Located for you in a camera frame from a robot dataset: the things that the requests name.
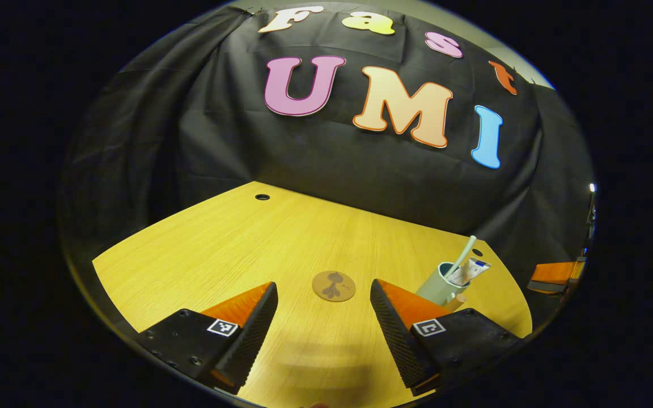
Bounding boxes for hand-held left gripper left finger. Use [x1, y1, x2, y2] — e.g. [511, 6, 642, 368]
[137, 282, 279, 396]

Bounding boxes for round cork coaster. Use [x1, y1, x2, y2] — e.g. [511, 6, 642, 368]
[312, 270, 357, 303]

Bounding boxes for pale green cup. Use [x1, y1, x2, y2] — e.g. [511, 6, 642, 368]
[415, 262, 469, 313]

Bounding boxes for wooden desktop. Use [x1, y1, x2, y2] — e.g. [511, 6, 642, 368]
[92, 181, 533, 408]

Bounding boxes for white toothpaste tube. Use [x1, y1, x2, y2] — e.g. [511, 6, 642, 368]
[448, 257, 491, 287]

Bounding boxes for black backdrop cloth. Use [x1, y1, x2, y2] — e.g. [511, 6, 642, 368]
[60, 0, 596, 318]

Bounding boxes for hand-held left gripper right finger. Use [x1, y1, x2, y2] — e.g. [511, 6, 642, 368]
[370, 279, 523, 397]

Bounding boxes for dark stand with light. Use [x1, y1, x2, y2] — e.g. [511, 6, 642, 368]
[584, 182, 597, 256]

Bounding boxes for white toothbrush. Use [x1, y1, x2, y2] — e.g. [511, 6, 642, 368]
[447, 235, 477, 281]

